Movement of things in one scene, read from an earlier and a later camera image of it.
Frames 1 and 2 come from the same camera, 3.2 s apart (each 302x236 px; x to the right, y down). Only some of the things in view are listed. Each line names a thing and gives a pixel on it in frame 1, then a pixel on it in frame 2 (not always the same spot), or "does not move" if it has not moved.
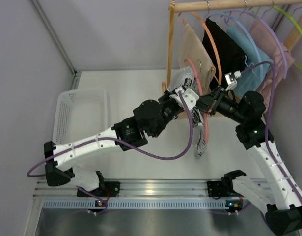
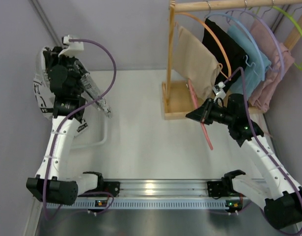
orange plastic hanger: [220, 78] -> [214, 34]
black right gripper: [209, 101] -> [207, 111]
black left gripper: [170, 99] -> [78, 74]
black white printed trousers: [185, 78] -> [44, 97]
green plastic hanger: [301, 67] does not move
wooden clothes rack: [179, 7] does not move
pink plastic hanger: [202, 89] -> [204, 130]
